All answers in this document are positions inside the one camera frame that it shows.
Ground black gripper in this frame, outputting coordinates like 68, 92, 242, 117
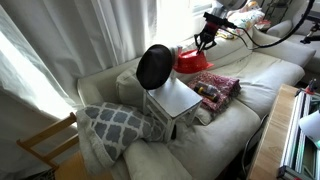
194, 12, 237, 53

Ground red sequin hat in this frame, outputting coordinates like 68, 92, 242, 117
173, 50, 213, 74

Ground black felt hat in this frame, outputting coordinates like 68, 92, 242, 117
136, 44, 173, 90

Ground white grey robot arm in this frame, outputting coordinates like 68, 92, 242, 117
194, 0, 247, 53

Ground striped grey white towel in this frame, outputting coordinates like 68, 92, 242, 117
169, 46, 182, 64

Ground clear plastic water bottle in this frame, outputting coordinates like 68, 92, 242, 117
200, 82, 218, 95

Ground black yellow flashlight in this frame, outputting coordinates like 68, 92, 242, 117
194, 86, 219, 102

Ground red patterned cloth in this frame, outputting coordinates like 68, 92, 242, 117
187, 72, 241, 113

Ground floral yellow blanket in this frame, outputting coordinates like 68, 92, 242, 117
216, 0, 265, 39

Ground beige sofa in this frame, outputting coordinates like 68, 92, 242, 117
78, 30, 316, 180

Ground grey armchair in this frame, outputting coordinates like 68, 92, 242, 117
267, 0, 320, 74

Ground beige back cushion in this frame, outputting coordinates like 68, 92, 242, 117
115, 34, 208, 110

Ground wooden side table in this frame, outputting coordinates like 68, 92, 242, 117
246, 84, 297, 180

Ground grey white patterned pillow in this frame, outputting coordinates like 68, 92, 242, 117
76, 102, 165, 173

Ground cream seat cushion front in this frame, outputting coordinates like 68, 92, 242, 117
123, 140, 193, 180

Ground white paper roll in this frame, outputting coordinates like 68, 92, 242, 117
299, 110, 320, 149

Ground white curtain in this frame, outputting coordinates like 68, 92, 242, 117
0, 0, 201, 179

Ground black camera on stand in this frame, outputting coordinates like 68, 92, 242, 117
301, 11, 320, 44

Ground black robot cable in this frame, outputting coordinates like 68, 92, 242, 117
218, 0, 316, 51

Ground metal rail frame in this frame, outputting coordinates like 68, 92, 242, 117
276, 90, 320, 180

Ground wooden chair frame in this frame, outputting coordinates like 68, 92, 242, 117
16, 113, 79, 169

